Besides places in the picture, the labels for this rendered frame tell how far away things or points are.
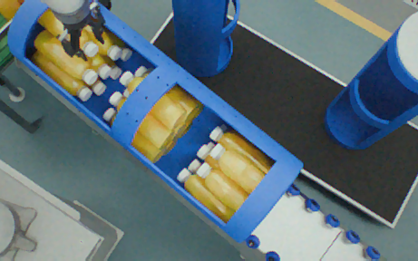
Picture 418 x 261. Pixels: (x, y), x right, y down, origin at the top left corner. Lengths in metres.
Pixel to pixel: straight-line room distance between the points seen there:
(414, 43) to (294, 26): 1.20
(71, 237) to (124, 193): 1.11
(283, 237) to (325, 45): 1.49
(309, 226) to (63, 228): 0.73
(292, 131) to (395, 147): 0.52
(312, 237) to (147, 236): 1.10
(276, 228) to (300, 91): 1.10
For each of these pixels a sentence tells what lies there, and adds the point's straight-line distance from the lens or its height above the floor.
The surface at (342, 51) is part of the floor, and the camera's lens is 2.78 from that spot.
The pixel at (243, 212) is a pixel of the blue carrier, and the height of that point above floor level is 1.21.
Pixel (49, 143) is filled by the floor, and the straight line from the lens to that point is 2.60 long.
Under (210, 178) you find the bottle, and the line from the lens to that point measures 1.30.
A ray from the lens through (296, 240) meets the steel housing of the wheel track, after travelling 1.53.
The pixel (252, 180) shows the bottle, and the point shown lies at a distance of 1.26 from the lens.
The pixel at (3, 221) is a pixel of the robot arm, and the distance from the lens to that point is 1.29.
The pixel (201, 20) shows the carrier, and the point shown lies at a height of 0.75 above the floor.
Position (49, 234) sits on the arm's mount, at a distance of 1.41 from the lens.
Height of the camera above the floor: 2.42
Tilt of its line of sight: 75 degrees down
